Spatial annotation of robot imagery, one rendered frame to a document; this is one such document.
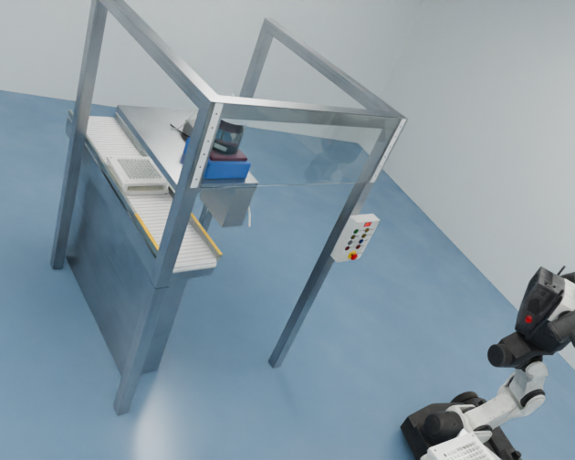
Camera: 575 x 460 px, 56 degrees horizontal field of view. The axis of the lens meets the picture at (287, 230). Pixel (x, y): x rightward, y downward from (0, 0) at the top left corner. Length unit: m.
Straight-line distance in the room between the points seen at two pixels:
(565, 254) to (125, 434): 3.74
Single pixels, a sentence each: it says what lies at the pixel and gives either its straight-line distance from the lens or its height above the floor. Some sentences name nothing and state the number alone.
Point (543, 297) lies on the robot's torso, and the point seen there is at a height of 1.23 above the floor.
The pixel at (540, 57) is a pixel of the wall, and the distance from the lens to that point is 5.49.
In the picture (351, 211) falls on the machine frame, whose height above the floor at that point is 1.18.
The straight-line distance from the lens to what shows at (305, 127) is 2.14.
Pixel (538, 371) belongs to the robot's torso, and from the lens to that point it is 3.08.
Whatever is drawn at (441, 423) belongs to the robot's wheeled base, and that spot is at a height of 0.35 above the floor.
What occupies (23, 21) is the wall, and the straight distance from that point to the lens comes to 5.37.
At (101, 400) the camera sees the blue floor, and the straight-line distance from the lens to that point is 2.97.
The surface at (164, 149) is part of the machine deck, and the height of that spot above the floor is 1.32.
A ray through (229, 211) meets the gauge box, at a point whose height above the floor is 1.18.
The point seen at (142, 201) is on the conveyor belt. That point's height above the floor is 0.88.
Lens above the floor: 2.36
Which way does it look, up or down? 31 degrees down
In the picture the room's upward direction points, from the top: 24 degrees clockwise
